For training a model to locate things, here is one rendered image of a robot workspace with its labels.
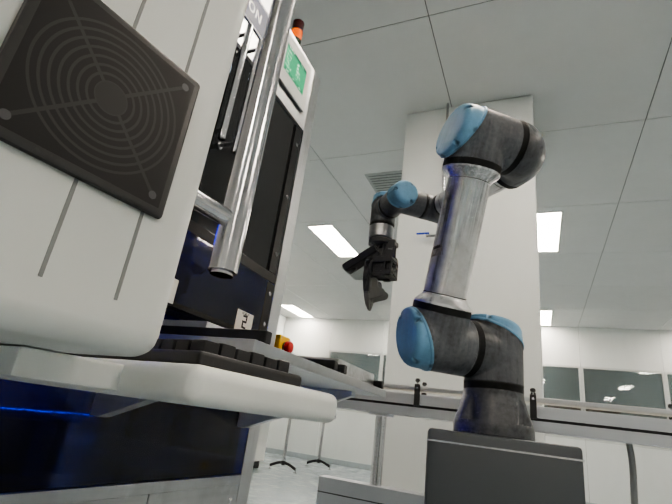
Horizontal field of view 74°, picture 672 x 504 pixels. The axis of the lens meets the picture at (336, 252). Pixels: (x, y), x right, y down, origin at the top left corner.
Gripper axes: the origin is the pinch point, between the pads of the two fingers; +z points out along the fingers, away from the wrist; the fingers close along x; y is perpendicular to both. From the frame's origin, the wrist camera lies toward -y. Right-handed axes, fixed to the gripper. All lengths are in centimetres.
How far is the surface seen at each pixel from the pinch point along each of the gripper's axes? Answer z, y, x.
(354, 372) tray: 19.7, 1.9, -9.2
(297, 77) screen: -85, -34, -6
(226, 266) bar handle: 21, 20, -89
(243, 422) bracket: 35.2, -33.6, -0.5
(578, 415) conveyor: 18, 58, 82
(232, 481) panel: 51, -36, 3
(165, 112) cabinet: 13, 20, -99
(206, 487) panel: 52, -36, -9
